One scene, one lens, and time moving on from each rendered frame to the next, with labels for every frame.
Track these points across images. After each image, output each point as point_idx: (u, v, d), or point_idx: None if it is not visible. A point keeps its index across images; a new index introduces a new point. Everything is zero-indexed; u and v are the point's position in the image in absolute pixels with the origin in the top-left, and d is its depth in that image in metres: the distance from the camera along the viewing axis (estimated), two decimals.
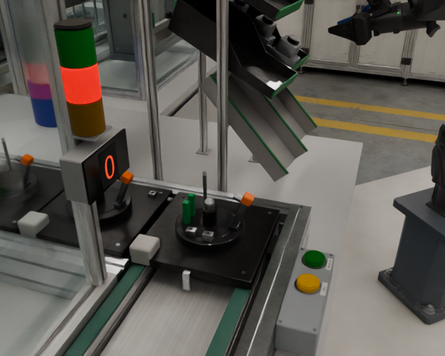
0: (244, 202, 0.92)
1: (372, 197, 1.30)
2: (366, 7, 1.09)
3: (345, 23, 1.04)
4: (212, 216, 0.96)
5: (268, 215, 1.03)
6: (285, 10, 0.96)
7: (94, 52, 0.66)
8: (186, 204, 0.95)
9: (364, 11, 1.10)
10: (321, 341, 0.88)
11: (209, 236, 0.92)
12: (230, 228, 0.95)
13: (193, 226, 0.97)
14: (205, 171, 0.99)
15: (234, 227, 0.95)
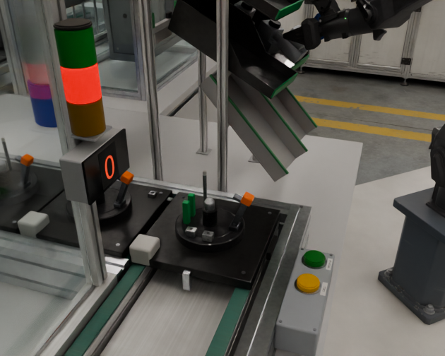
0: (244, 202, 0.92)
1: (372, 197, 1.30)
2: (317, 15, 1.12)
3: (298, 28, 1.09)
4: (212, 216, 0.96)
5: (268, 215, 1.03)
6: (285, 10, 0.96)
7: (94, 52, 0.66)
8: (186, 204, 0.95)
9: (316, 19, 1.13)
10: (321, 341, 0.88)
11: (209, 236, 0.92)
12: (230, 228, 0.95)
13: (193, 226, 0.97)
14: (205, 171, 0.99)
15: (234, 227, 0.95)
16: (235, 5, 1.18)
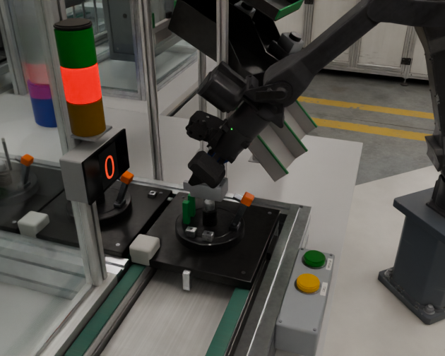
0: (244, 202, 0.92)
1: (372, 197, 1.30)
2: None
3: None
4: (212, 216, 0.96)
5: (268, 215, 1.03)
6: (285, 10, 0.96)
7: (94, 52, 0.66)
8: (186, 204, 0.95)
9: None
10: (321, 341, 0.88)
11: (209, 236, 0.92)
12: (230, 228, 0.95)
13: (193, 226, 0.97)
14: None
15: (234, 227, 0.95)
16: (235, 5, 1.18)
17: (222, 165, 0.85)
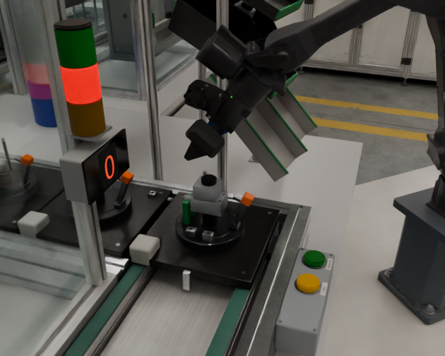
0: (244, 202, 0.92)
1: (372, 197, 1.30)
2: None
3: (191, 143, 0.84)
4: (212, 216, 0.96)
5: (268, 215, 1.03)
6: (285, 10, 0.96)
7: (94, 52, 0.66)
8: (186, 204, 0.95)
9: None
10: (321, 341, 0.88)
11: (209, 236, 0.92)
12: (230, 228, 0.95)
13: (193, 226, 0.97)
14: (205, 171, 0.99)
15: (234, 227, 0.95)
16: (235, 5, 1.18)
17: (220, 138, 0.82)
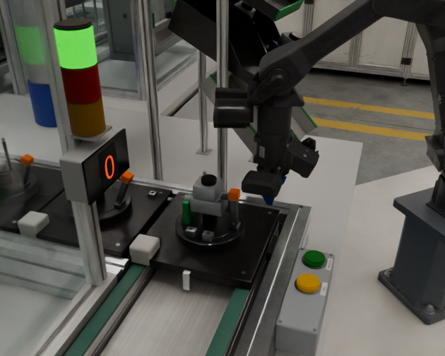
0: (231, 198, 0.92)
1: (372, 197, 1.30)
2: (284, 176, 0.86)
3: None
4: (212, 216, 0.96)
5: (268, 215, 1.03)
6: (285, 10, 0.96)
7: (94, 52, 0.66)
8: (186, 204, 0.95)
9: None
10: (321, 341, 0.88)
11: (209, 236, 0.92)
12: (230, 228, 0.95)
13: (193, 226, 0.97)
14: (205, 171, 0.99)
15: (234, 227, 0.95)
16: (235, 5, 1.18)
17: None
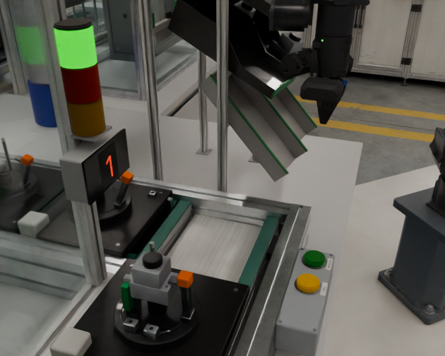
0: (181, 285, 0.72)
1: (372, 197, 1.30)
2: None
3: (317, 101, 0.82)
4: (159, 303, 0.75)
5: (233, 294, 0.83)
6: None
7: (94, 52, 0.66)
8: (126, 289, 0.75)
9: None
10: (321, 341, 0.88)
11: (152, 334, 0.72)
12: (181, 318, 0.75)
13: (136, 314, 0.77)
14: (152, 243, 0.79)
15: (187, 318, 0.75)
16: (235, 5, 1.18)
17: (338, 78, 0.79)
